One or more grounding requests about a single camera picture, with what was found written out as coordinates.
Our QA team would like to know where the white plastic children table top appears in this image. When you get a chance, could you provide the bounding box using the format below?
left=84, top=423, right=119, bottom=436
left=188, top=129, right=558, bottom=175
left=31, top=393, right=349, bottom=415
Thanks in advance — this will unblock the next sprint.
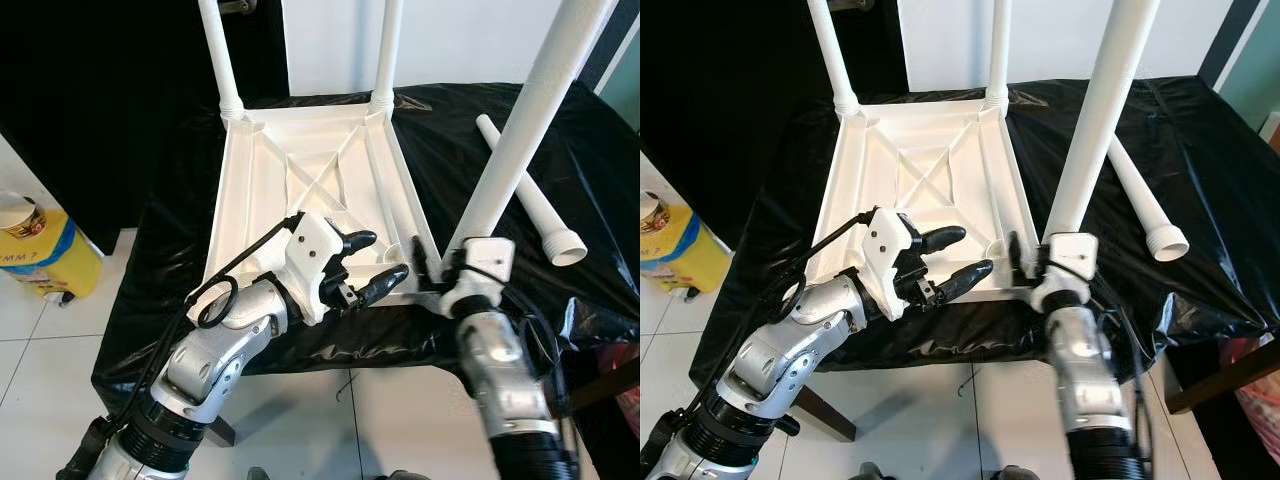
left=200, top=95, right=446, bottom=307
left=805, top=95, right=1046, bottom=306

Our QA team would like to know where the white plastic table leg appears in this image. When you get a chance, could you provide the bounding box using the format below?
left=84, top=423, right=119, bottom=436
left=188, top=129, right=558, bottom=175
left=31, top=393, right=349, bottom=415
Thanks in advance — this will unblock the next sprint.
left=443, top=0, right=619, bottom=257
left=1105, top=135, right=1191, bottom=263
left=1040, top=0, right=1163, bottom=241
left=805, top=0, right=861, bottom=117
left=197, top=0, right=246, bottom=123
left=983, top=0, right=1014, bottom=109
left=370, top=0, right=405, bottom=111
left=475, top=113, right=589, bottom=268

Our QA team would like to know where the black shiny table cloth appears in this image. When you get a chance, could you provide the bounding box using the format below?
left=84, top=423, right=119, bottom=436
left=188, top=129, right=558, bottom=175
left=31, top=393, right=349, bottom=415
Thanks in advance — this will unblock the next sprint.
left=690, top=78, right=1280, bottom=401
left=90, top=80, right=641, bottom=406

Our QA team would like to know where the pink patterned bag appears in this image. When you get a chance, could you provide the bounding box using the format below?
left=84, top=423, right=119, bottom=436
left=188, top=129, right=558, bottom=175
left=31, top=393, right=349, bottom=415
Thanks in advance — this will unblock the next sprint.
left=1225, top=338, right=1280, bottom=443
left=600, top=345, right=641, bottom=446

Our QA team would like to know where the yellow cardboard box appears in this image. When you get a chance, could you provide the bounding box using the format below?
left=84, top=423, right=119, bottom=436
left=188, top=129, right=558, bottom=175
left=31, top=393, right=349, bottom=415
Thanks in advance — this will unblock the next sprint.
left=0, top=208, right=104, bottom=301
left=640, top=205, right=704, bottom=293

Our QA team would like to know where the black door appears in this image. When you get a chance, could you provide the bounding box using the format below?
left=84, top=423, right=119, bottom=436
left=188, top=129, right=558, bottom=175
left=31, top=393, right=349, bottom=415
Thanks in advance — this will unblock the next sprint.
left=640, top=0, right=906, bottom=251

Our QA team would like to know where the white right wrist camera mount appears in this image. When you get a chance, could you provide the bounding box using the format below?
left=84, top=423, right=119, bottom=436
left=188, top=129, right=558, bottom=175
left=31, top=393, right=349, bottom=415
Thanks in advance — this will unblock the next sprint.
left=440, top=237, right=517, bottom=319
left=1030, top=232, right=1100, bottom=313

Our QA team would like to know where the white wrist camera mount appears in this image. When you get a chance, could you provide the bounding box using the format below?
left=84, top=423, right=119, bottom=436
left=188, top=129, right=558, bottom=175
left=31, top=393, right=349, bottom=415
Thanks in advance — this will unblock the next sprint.
left=858, top=207, right=921, bottom=322
left=285, top=212, right=347, bottom=327
left=1030, top=232, right=1100, bottom=313
left=440, top=237, right=517, bottom=319

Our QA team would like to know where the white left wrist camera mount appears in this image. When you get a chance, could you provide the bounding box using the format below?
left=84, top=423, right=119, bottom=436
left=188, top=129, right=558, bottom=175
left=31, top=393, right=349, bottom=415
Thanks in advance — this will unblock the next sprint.
left=285, top=212, right=347, bottom=327
left=858, top=207, right=921, bottom=322

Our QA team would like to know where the dark grey door frame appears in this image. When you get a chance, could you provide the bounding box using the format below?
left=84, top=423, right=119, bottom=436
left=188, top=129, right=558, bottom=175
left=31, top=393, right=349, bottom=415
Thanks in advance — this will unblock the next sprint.
left=578, top=0, right=641, bottom=93
left=1195, top=0, right=1267, bottom=87

